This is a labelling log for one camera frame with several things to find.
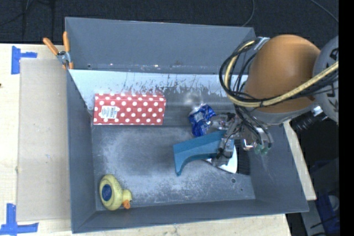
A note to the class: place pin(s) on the blue crumpled packet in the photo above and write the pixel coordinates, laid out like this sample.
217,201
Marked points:
200,120

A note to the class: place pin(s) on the grey metal bin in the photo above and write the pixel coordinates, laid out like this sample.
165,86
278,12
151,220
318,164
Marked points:
143,157

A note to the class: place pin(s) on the yellow toy duck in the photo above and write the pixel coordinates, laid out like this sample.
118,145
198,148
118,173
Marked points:
112,193

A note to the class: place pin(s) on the white flat piece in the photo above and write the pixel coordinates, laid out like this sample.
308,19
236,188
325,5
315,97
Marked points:
231,165

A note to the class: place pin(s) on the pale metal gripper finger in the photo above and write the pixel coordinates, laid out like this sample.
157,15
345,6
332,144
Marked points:
228,144
224,155

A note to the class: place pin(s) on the red white-dotted box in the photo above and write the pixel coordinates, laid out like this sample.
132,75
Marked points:
132,109

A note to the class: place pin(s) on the pale wood flat board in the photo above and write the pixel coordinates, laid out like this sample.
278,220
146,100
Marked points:
41,132

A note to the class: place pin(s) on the black cylinder on white bracket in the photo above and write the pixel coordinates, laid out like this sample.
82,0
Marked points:
303,121

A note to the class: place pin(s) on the teal curved piece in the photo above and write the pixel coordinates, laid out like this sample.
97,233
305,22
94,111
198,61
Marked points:
193,147

